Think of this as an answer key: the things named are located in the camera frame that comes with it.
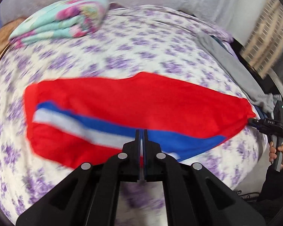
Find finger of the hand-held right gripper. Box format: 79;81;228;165
248;119;262;130

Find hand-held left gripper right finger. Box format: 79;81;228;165
143;129;266;226

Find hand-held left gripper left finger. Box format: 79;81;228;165
15;129;142;226

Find red pants with blue-white stripe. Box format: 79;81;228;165
23;72;257;170

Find person's right forearm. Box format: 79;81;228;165
257;161;283;202

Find person's right hand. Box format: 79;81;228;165
268;142;283;170

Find grey cloth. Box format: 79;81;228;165
196;31;275;114

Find purple floral bed sheet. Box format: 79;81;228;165
0;5;267;226

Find folded teal floral blanket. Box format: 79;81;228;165
9;0;110;48

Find tan pillow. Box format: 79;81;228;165
0;17;24;69

